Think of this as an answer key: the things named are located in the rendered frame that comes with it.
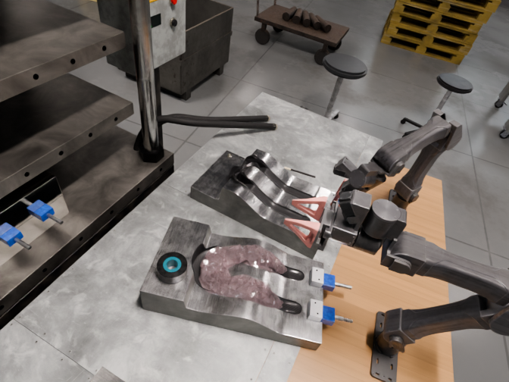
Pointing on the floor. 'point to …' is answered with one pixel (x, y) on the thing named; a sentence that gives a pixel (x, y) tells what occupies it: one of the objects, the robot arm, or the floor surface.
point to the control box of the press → (176, 38)
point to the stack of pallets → (438, 25)
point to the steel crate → (198, 48)
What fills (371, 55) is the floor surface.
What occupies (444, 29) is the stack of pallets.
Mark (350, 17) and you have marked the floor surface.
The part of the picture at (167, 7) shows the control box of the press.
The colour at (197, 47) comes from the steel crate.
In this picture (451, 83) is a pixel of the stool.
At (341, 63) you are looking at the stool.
